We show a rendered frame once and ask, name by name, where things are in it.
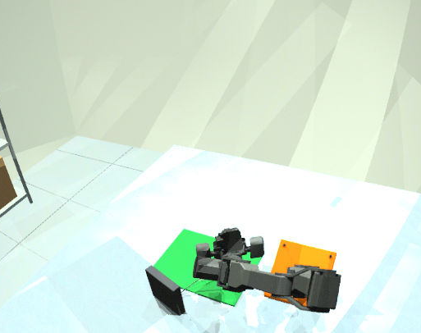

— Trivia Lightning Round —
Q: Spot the green circuit board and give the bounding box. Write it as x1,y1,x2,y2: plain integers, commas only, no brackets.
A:
154,229,242,307

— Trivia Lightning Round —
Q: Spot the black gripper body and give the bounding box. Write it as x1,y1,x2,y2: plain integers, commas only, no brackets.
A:
195,235,264,260

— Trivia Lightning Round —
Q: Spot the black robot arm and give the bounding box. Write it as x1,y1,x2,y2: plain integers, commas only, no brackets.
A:
193,227,342,313

